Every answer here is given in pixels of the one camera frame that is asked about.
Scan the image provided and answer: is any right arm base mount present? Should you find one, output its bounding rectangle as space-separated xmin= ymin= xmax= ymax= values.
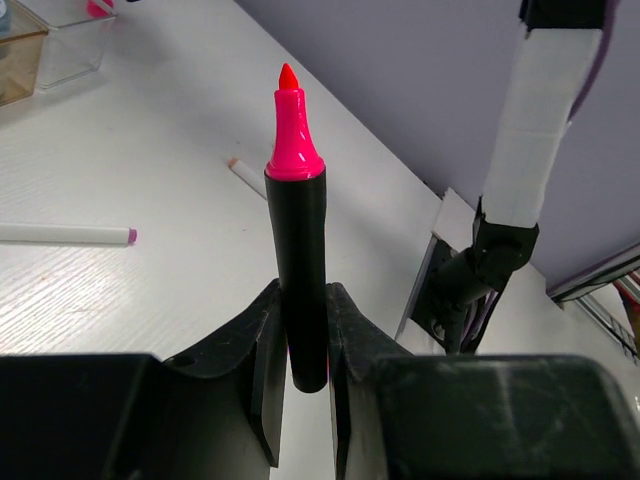
xmin=397 ymin=237 xmax=507 ymax=355

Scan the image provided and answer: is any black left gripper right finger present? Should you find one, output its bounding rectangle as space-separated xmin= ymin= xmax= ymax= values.
xmin=326 ymin=283 xmax=639 ymax=479

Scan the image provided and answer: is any purple-capped white marker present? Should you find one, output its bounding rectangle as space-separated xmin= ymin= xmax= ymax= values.
xmin=1 ymin=223 xmax=138 ymax=246

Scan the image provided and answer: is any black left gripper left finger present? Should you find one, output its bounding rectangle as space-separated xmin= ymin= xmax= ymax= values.
xmin=1 ymin=283 xmax=286 ymax=479

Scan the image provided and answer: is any pink highlighter cap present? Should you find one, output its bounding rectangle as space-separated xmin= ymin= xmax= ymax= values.
xmin=86 ymin=0 xmax=115 ymax=18

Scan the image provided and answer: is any black pink highlighter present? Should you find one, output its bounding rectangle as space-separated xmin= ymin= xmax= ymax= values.
xmin=264 ymin=63 xmax=328 ymax=393

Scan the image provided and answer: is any clear plastic bin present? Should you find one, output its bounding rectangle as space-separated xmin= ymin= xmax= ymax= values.
xmin=29 ymin=0 xmax=117 ymax=90

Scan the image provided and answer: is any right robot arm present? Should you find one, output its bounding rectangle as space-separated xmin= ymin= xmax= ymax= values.
xmin=448 ymin=1 xmax=618 ymax=304

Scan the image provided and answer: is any peach-capped white marker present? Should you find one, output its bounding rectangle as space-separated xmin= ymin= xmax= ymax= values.
xmin=227 ymin=157 xmax=267 ymax=199

